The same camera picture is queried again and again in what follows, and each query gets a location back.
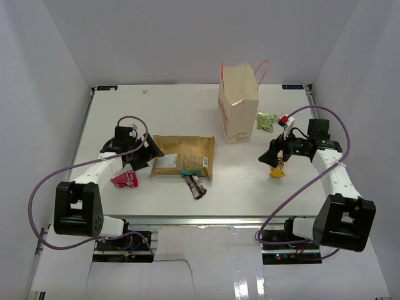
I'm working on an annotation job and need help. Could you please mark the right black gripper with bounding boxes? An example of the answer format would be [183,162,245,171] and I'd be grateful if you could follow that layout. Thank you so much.
[259,126,309,168]

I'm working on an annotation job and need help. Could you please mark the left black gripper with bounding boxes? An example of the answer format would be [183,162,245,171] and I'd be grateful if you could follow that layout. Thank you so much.
[127,132,164,171]

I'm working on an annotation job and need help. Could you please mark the large brown snack bag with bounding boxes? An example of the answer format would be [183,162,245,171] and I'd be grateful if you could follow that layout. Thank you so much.
[150,135,216,179]

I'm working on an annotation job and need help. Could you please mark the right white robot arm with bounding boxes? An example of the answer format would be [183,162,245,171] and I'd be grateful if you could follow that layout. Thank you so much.
[259,115,376,252]

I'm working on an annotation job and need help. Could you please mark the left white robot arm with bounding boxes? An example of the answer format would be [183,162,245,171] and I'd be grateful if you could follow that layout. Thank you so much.
[53,126,164,249]

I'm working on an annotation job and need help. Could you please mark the cream paper bag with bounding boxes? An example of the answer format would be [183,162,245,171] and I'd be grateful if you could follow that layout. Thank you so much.
[217,60,270,144]

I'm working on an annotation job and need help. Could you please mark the yellow candy packet right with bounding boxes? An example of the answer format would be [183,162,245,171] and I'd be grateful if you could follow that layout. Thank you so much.
[269,158,285,178]

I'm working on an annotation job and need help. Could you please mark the red snack packet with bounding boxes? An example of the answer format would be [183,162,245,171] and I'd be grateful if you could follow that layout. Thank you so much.
[111,171,138,188]

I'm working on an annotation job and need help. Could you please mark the green snack packet right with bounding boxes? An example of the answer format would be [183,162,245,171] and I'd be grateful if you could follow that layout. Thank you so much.
[256,111,278,133]

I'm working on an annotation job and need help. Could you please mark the brown chocolate bar wrapper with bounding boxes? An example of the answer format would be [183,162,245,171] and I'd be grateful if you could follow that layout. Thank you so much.
[182,175,207,200]

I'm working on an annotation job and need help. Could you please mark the white foam board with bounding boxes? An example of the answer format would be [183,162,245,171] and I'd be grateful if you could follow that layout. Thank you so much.
[31,227,389,299]

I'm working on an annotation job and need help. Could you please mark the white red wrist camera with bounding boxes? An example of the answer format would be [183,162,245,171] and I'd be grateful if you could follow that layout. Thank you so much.
[276,114,295,139]

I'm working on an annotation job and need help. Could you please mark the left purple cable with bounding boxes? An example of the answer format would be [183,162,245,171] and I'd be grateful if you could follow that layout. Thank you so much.
[27,116,155,257]

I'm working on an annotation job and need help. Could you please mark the purple cable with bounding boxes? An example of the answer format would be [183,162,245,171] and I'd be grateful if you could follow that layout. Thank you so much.
[27,116,155,257]
[256,104,351,261]

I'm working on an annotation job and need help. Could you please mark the aluminium front rail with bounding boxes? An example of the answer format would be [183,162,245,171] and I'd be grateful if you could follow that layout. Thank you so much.
[56,216,329,227]

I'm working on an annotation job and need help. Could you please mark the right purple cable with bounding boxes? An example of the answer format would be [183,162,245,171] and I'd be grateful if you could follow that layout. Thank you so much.
[256,104,351,261]

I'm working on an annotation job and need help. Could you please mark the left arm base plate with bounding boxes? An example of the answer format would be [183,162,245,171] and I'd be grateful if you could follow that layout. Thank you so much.
[92,231,154,263]

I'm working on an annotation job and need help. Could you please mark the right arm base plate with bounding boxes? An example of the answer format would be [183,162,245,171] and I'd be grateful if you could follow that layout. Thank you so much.
[261,229,323,265]

